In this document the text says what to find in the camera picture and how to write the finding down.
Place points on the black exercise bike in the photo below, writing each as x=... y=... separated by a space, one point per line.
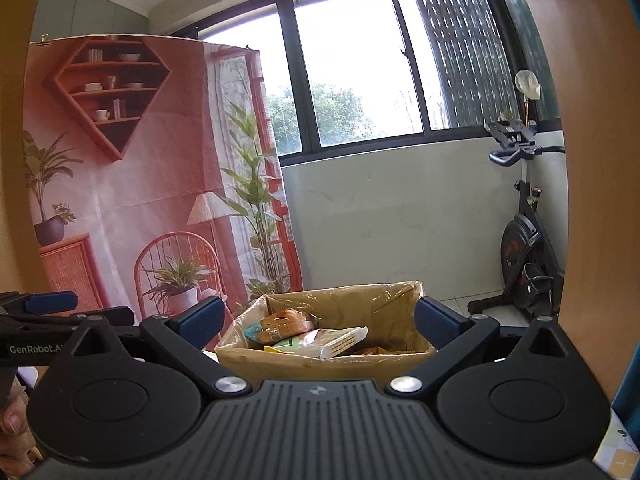
x=520 y=250

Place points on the person's left hand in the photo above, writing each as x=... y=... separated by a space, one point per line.
x=12 y=425

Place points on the green snack packet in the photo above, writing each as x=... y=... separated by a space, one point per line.
x=290 y=344

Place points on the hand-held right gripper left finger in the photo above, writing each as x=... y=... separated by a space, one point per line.
x=202 y=322

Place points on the printed backdrop cloth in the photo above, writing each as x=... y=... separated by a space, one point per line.
x=140 y=160

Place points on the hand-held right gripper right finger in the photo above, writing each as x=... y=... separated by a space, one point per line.
x=437 y=325

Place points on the orange snack packet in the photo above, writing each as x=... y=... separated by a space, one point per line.
x=372 y=350

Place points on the dark framed window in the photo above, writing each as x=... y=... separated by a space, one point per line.
x=350 y=70

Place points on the metal clip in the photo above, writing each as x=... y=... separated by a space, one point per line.
x=44 y=40

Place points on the white object on pole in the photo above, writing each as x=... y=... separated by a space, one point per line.
x=527 y=85

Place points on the white cracker packet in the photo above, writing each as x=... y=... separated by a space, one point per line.
x=335 y=342

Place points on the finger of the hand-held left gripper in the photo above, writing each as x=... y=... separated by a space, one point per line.
x=30 y=340
x=50 y=301

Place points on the clear bread packet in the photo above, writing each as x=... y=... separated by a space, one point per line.
x=287 y=325

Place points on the cardboard box with plastic liner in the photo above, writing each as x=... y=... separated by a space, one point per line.
x=300 y=366

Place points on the teal brown snack packet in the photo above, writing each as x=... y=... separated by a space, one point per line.
x=255 y=332

